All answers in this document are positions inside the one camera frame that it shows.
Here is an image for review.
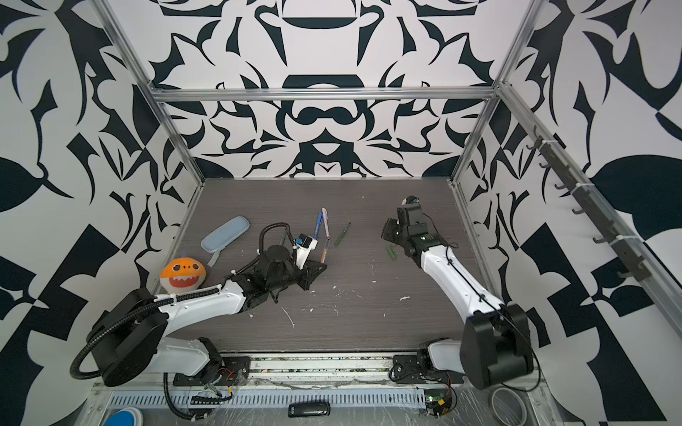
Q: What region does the blue pen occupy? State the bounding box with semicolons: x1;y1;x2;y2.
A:
313;211;323;240

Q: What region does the pink fountain pen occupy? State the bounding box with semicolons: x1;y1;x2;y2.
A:
321;208;330;240

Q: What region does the orange brown pen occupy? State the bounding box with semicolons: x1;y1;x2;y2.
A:
320;239;330;264

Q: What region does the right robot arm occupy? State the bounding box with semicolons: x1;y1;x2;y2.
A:
382;196;536;390

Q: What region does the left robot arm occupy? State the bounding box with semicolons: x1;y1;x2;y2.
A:
69;222;327;387

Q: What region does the green pen cap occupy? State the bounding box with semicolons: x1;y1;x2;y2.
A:
386;245;398;260

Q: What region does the green pen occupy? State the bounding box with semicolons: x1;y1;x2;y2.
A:
334;222;352;247

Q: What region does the light blue pencil case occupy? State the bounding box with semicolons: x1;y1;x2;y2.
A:
200;216;250;254

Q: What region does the orange shark plush toy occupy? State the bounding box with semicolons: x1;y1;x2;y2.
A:
160;257;207;294

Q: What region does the black rectangular device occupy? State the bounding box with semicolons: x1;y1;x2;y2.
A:
288;401;331;418

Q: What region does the tape roll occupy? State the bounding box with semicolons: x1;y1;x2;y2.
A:
489;387;529;426

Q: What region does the blue round lid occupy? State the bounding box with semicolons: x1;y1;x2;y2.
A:
103;408;144;426

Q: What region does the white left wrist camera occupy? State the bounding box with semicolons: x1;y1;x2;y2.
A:
294;234;318;270

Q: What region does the wall hook rail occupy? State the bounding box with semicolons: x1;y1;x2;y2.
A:
529;135;653;282

